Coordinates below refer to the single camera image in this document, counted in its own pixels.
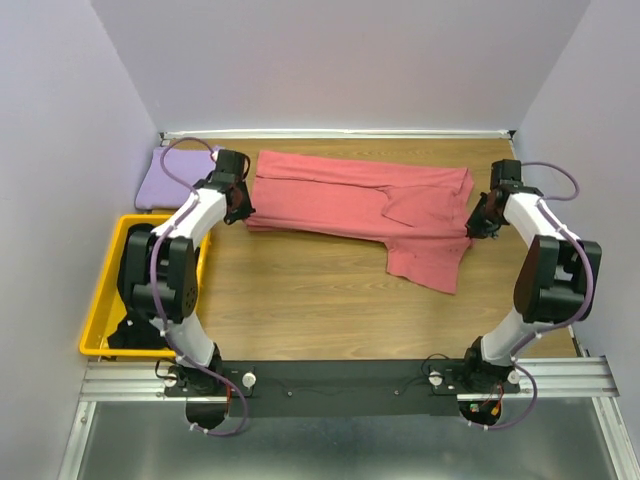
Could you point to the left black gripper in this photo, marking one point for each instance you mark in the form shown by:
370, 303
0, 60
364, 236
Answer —
246, 209

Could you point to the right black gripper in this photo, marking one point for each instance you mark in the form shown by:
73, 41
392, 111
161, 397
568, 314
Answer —
474, 228

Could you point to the red t shirt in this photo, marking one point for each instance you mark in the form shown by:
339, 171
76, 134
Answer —
418, 213

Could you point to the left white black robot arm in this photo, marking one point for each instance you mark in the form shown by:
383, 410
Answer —
159, 281

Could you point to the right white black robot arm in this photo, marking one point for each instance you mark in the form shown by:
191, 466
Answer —
556, 284

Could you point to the folded purple t shirt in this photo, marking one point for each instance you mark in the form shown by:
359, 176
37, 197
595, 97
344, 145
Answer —
158, 191

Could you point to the black t shirt in bin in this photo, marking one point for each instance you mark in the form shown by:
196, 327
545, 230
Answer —
134, 332

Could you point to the yellow plastic bin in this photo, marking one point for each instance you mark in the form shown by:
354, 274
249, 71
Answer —
107, 311

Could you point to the aluminium front rail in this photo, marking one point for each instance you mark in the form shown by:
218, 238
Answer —
584, 377

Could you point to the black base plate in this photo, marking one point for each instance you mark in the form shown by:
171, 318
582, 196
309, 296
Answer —
436, 386

